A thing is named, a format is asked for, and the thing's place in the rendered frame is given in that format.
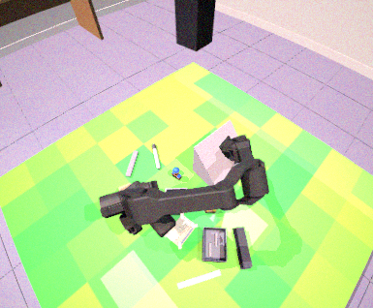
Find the white flat bar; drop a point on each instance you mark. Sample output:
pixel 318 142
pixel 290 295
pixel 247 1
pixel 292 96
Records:
pixel 199 279

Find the white inspection card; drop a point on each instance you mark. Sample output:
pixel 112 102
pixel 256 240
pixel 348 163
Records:
pixel 180 232

